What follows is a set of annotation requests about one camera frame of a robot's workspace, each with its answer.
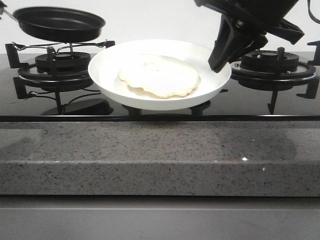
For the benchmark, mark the black pan support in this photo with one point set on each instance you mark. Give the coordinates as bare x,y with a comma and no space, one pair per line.
305,74
54,82

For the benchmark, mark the black pan support right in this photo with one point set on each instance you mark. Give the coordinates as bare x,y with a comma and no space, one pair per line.
305,74

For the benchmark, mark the black frying pan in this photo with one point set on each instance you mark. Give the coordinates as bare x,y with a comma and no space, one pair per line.
58,24

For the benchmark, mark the black pan support left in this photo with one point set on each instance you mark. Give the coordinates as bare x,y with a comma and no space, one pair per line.
54,82

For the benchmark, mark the black gas burner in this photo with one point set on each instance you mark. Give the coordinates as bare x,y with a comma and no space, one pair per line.
65,62
266,61

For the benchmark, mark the white plate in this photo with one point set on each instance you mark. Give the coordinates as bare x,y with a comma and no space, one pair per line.
104,67

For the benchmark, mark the wire pan trivet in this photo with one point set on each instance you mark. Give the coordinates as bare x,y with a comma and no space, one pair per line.
59,46

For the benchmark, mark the black glass cooktop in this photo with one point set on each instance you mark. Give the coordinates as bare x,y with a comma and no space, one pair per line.
22,101

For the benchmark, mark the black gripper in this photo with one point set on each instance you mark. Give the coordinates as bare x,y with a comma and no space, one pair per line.
234,41

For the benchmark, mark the black gas burner left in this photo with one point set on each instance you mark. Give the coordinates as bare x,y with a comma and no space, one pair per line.
65,62

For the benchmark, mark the fried egg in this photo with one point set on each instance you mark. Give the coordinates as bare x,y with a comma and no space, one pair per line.
160,75

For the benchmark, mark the black gas burner right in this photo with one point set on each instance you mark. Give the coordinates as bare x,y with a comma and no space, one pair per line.
266,61

